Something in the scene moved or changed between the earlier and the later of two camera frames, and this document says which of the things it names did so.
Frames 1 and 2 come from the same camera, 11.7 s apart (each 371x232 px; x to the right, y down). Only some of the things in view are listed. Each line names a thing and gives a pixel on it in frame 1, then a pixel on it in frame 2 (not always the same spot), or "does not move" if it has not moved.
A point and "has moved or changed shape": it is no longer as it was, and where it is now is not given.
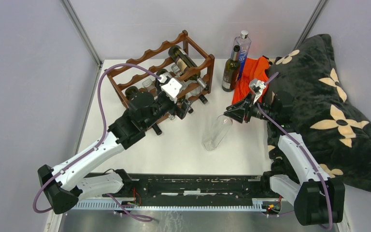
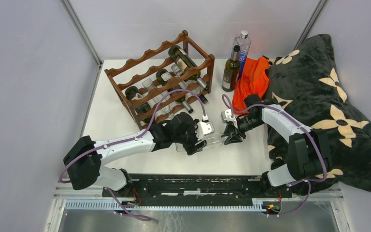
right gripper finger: (238, 111) -> (230, 134)
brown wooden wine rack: (174, 65) does not move
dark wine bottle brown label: (186, 65) does not move
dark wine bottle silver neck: (231, 72) does not move
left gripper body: (163, 105) -> (189, 138)
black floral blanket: (309, 97) does not move
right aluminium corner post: (312, 22) does not move
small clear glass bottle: (217, 132) has moved or changed shape
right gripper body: (255, 111) -> (246, 123)
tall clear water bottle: (245, 44) does not move
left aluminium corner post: (82, 32) does not move
